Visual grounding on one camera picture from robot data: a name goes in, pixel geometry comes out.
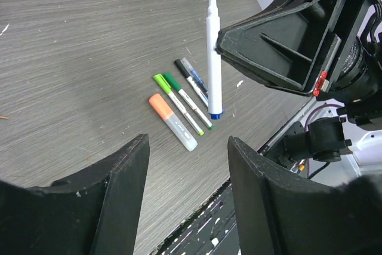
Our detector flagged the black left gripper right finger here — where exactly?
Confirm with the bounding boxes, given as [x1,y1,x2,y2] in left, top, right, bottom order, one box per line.
[227,137,381,254]

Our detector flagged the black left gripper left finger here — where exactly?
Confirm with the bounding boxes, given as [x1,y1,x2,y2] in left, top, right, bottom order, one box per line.
[1,134,150,254]

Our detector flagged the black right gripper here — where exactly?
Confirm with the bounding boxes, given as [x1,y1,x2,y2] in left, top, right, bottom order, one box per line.
[216,0,381,102]

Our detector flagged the white marker blue end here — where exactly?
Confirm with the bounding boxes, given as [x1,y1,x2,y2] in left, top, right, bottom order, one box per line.
[206,0,223,120]

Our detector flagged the blue transparent gel pen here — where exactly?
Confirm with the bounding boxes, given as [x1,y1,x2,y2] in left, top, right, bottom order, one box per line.
[181,57,208,97]

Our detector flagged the grey highlighter orange tip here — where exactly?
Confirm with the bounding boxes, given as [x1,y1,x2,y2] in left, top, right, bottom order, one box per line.
[149,93,198,151]

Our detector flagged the white marker black end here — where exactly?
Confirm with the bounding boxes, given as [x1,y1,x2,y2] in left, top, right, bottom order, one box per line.
[174,59,208,107]

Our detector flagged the white marker dark green end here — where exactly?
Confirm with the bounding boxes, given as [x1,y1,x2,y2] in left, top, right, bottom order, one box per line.
[163,72,214,130]

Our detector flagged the white marker lime end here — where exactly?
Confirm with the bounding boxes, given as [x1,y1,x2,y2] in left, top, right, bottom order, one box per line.
[153,73,204,136]

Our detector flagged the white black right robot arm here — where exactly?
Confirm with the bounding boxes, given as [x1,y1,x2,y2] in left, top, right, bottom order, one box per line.
[216,0,381,173]

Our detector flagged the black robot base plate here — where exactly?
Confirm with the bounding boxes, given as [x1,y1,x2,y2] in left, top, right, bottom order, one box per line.
[151,179,236,254]

